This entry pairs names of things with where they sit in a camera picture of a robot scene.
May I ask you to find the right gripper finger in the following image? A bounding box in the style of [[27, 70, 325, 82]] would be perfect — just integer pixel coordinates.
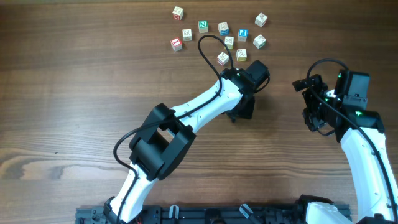
[[292, 74, 323, 92], [303, 110, 327, 131]]

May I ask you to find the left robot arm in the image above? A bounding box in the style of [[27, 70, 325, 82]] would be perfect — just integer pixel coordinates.
[[104, 60, 270, 223]]

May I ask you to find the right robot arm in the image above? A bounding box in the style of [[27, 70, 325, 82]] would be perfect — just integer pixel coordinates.
[[292, 69, 397, 223]]

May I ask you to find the yellow sided picture block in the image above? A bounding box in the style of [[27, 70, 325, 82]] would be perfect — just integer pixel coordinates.
[[236, 49, 248, 62]]

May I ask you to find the green sided picture block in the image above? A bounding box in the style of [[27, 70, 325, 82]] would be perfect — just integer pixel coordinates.
[[253, 34, 266, 49]]

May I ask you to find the red blue tilted block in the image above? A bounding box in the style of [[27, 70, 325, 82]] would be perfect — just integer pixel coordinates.
[[217, 52, 229, 66]]

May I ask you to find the blue P block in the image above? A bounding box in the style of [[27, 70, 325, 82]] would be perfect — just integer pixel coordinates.
[[237, 29, 248, 42]]

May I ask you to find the yellow green picture block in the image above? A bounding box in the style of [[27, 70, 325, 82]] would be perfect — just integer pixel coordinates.
[[224, 36, 234, 50]]

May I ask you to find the far right picture block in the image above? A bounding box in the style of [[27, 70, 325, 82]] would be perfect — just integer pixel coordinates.
[[255, 12, 268, 27]]

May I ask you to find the blue sided picture block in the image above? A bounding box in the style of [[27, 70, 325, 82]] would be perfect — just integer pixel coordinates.
[[218, 22, 229, 36]]

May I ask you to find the green N block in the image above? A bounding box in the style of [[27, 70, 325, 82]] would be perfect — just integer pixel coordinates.
[[198, 20, 208, 34]]

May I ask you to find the white picture block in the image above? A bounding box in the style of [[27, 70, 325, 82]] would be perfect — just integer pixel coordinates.
[[182, 29, 192, 41]]

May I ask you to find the red I block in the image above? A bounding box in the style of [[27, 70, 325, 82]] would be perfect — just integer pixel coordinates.
[[170, 37, 183, 52]]

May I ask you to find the red six block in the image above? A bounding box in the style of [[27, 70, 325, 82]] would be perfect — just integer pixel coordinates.
[[172, 6, 183, 21]]

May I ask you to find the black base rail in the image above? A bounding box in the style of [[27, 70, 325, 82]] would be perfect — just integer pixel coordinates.
[[74, 203, 353, 224]]

